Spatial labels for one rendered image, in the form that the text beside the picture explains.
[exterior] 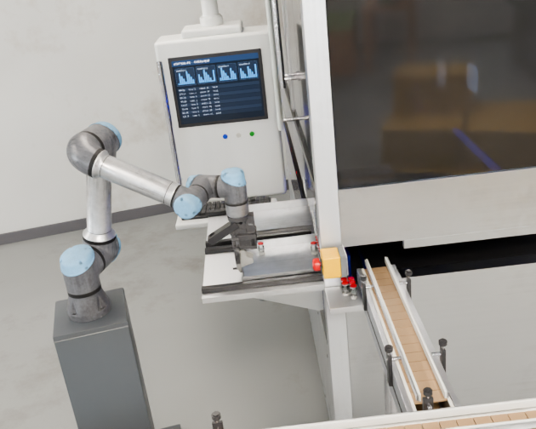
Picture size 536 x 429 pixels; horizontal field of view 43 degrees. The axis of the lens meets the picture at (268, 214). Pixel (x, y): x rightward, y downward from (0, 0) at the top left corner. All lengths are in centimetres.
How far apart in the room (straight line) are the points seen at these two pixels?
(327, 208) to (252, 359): 148
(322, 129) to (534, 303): 95
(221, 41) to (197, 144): 47
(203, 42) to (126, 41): 195
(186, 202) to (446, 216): 80
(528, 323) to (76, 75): 347
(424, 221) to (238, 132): 116
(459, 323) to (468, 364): 18
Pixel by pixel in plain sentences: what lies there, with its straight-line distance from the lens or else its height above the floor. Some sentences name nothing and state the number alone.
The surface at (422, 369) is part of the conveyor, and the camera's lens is 176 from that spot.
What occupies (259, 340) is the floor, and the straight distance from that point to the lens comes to 354.
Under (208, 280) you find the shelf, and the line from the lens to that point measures 232.
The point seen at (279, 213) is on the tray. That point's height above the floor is 88.
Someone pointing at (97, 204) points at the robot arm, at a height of 116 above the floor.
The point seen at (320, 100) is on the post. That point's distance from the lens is 196.
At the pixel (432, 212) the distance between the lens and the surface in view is 215.
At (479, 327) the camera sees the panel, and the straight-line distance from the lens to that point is 241.
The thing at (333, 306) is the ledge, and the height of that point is 88.
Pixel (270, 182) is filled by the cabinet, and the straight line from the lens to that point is 311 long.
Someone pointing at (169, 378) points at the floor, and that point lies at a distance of 339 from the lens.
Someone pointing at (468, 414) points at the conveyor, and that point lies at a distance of 164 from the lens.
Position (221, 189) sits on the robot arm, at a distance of 214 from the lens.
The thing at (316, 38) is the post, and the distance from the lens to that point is 193.
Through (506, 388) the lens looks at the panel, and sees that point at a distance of 260.
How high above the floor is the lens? 200
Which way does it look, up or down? 24 degrees down
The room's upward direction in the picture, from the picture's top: 6 degrees counter-clockwise
